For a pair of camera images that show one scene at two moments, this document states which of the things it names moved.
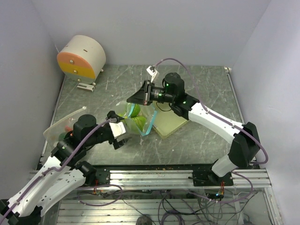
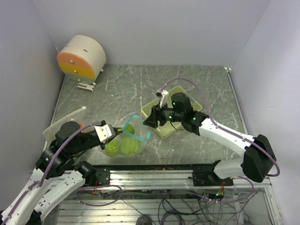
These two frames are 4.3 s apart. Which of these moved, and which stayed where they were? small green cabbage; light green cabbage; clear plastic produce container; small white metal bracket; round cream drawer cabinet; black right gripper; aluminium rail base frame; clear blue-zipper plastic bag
Moved: clear blue-zipper plastic bag; small green cabbage; light green cabbage; black right gripper
Stayed: small white metal bracket; round cream drawer cabinet; aluminium rail base frame; clear plastic produce container
